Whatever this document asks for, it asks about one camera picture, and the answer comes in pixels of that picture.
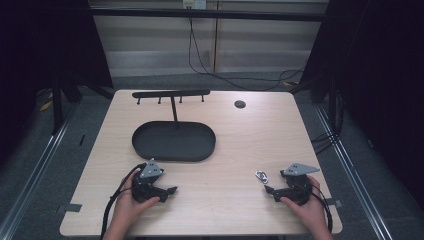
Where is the black metal stand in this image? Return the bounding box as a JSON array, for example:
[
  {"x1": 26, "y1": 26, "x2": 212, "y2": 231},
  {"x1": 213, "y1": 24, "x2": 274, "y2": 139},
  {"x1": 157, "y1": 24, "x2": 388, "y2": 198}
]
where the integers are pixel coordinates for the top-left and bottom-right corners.
[{"x1": 49, "y1": 66, "x2": 84, "y2": 136}]

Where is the person's left hand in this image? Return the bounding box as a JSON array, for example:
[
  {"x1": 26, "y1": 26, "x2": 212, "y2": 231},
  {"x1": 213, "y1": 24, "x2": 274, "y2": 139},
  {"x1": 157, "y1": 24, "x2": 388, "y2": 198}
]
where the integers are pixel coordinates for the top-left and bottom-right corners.
[{"x1": 113, "y1": 169, "x2": 161, "y2": 231}]

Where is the grey tape strip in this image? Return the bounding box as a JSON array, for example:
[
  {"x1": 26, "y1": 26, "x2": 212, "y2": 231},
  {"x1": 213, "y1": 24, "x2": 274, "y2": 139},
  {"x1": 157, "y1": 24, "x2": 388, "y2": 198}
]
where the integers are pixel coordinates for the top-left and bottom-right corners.
[
  {"x1": 324, "y1": 197, "x2": 343, "y2": 210},
  {"x1": 55, "y1": 202, "x2": 83, "y2": 215}
]

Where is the white wall socket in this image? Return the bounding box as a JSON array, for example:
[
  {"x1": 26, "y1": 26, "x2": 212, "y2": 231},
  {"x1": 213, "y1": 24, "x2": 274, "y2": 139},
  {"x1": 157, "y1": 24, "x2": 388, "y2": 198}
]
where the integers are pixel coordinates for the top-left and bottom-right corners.
[{"x1": 182, "y1": 0, "x2": 208, "y2": 11}]

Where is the black horizontal bar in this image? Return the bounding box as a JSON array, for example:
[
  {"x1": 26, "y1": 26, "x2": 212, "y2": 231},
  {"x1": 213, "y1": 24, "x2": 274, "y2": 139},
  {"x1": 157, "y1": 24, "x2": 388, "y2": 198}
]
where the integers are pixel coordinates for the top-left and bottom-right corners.
[{"x1": 89, "y1": 7, "x2": 328, "y2": 23}]

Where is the black cable from wall socket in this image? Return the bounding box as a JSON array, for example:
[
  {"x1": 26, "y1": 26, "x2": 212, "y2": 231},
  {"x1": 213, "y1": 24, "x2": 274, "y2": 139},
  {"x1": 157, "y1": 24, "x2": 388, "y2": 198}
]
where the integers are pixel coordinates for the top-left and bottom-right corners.
[{"x1": 187, "y1": 16, "x2": 307, "y2": 92}]

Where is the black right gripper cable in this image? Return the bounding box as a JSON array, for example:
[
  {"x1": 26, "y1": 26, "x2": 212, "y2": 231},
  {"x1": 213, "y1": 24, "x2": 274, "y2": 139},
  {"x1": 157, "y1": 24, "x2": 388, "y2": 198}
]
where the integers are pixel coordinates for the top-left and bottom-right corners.
[{"x1": 309, "y1": 184, "x2": 334, "y2": 234}]

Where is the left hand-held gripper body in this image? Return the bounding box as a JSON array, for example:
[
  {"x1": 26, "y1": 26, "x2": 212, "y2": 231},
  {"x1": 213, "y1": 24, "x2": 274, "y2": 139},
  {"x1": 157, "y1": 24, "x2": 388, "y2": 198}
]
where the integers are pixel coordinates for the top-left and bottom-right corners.
[{"x1": 131, "y1": 158, "x2": 168, "y2": 204}]

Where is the bundle of black floor cables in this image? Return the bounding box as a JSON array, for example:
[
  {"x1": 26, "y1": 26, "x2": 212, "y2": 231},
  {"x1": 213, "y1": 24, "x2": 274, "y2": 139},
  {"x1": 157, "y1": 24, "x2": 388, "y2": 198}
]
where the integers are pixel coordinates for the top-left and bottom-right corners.
[{"x1": 310, "y1": 89, "x2": 346, "y2": 155}]

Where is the yellow item on floor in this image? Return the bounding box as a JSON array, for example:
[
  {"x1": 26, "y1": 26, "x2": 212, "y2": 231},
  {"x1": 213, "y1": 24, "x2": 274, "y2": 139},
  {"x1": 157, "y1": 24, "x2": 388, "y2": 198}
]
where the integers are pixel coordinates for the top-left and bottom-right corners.
[{"x1": 37, "y1": 92, "x2": 55, "y2": 113}]

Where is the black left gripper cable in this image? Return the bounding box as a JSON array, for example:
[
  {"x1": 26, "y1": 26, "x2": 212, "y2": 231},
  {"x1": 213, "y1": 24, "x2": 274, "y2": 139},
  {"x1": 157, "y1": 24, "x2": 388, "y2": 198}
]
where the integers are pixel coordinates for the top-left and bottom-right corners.
[{"x1": 100, "y1": 162, "x2": 148, "y2": 240}]

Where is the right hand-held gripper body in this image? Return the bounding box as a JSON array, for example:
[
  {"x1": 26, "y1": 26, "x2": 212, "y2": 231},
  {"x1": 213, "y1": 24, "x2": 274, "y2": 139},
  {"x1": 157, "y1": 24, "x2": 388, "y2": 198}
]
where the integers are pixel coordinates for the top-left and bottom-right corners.
[{"x1": 279, "y1": 162, "x2": 321, "y2": 206}]

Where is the person's right hand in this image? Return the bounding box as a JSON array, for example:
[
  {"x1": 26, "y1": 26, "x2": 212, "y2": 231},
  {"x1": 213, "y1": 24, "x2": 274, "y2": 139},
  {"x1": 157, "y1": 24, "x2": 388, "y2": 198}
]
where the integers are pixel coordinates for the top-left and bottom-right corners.
[{"x1": 279, "y1": 175, "x2": 330, "y2": 233}]

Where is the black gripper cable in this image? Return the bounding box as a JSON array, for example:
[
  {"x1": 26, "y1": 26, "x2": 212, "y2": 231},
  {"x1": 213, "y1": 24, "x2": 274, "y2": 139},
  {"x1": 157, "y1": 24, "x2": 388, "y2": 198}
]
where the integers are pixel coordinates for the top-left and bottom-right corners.
[
  {"x1": 309, "y1": 184, "x2": 334, "y2": 234},
  {"x1": 100, "y1": 162, "x2": 148, "y2": 240}
]

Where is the silver key ring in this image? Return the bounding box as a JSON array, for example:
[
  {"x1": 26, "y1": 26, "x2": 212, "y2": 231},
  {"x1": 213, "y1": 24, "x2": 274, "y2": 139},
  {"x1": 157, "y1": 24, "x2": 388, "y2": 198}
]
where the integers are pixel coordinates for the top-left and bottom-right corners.
[{"x1": 254, "y1": 169, "x2": 270, "y2": 185}]

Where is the black hook rack with tray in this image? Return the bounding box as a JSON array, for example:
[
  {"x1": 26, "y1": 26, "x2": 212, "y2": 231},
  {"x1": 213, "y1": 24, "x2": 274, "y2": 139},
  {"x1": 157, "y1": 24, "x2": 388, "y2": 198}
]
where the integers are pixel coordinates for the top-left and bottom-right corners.
[{"x1": 131, "y1": 88, "x2": 217, "y2": 164}]

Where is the metal floor rail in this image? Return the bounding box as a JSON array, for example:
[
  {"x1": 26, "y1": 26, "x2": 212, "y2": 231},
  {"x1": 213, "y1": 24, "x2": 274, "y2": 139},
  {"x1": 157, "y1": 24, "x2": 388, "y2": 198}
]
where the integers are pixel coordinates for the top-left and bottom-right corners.
[
  {"x1": 314, "y1": 104, "x2": 396, "y2": 240},
  {"x1": 0, "y1": 99, "x2": 81, "y2": 240}
]

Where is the dark curtain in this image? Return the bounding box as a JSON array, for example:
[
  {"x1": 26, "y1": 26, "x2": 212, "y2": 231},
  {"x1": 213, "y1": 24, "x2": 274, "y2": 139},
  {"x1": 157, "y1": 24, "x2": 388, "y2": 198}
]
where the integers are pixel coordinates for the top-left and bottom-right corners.
[
  {"x1": 0, "y1": 0, "x2": 114, "y2": 168},
  {"x1": 299, "y1": 0, "x2": 424, "y2": 201}
]

